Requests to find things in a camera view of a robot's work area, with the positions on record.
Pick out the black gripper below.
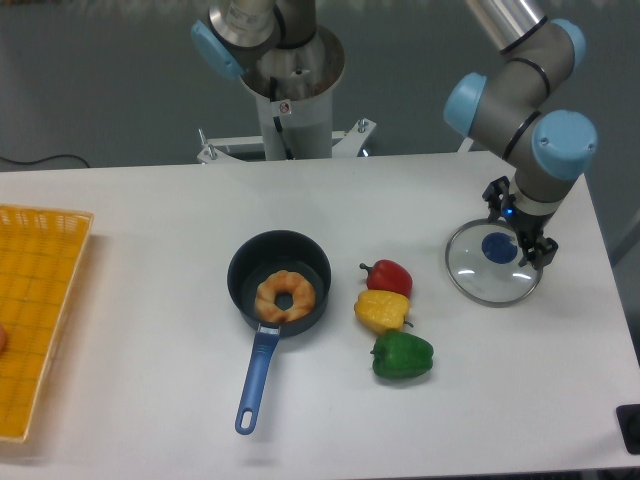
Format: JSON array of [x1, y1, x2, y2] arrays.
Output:
[[504, 197, 558, 270]]

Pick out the glass pot lid blue knob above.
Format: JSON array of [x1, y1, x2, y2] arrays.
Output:
[[445, 219, 542, 307]]

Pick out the dark pot blue handle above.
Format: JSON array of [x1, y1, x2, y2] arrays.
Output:
[[227, 230, 332, 435]]

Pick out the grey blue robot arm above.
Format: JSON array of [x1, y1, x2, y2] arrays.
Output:
[[191, 1, 598, 269]]

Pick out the red bell pepper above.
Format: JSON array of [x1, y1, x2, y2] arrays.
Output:
[[359, 259, 413, 298]]

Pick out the yellow bell pepper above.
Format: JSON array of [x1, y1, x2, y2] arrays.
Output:
[[354, 290, 411, 335]]

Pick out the green bell pepper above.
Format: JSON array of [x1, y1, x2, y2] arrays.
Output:
[[370, 331, 434, 380]]

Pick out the black object at table edge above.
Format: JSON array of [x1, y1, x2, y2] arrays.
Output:
[[616, 404, 640, 455]]

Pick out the yellow woven basket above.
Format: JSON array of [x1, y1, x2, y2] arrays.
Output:
[[1, 204, 94, 443]]

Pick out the black camera bracket on wrist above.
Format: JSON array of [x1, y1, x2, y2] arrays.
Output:
[[482, 176, 510, 223]]

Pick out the glazed ring bread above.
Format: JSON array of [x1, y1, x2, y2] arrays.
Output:
[[254, 270, 316, 323]]

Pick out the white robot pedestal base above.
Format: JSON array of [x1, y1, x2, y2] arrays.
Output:
[[192, 22, 376, 161]]

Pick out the black floor cable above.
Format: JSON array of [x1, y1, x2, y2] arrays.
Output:
[[0, 153, 92, 169]]

